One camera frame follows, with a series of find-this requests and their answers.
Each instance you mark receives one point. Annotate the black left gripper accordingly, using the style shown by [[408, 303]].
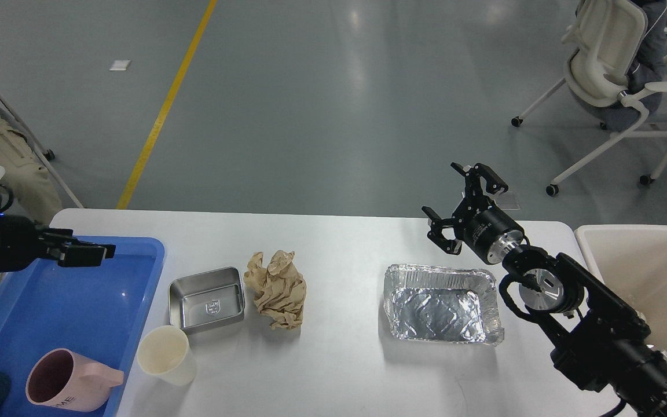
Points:
[[21, 243]]

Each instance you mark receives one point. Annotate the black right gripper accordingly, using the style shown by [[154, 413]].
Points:
[[486, 229]]

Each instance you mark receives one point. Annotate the pink mug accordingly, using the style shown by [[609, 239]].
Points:
[[63, 379]]

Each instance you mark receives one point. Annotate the small stainless steel tray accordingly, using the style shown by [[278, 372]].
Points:
[[206, 301]]

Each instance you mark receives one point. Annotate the brown paper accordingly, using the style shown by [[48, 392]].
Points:
[[279, 289]]

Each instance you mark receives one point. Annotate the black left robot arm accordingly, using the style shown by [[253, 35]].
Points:
[[22, 242]]

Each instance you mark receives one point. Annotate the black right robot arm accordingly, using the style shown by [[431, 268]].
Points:
[[599, 340]]

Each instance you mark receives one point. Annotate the blue plastic tray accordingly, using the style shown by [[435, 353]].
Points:
[[99, 312]]

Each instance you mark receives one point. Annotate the aluminium foil container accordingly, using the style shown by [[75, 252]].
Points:
[[440, 304]]

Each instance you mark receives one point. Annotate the person in black shirt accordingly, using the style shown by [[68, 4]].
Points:
[[26, 177]]

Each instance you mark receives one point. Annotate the white paper cup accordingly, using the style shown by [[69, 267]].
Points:
[[165, 353]]

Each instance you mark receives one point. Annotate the beige plastic bin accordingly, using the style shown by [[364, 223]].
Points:
[[632, 261]]

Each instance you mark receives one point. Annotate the white office chair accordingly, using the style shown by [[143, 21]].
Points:
[[608, 35]]

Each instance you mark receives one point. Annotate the seated person in jeans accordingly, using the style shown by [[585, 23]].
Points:
[[647, 66]]

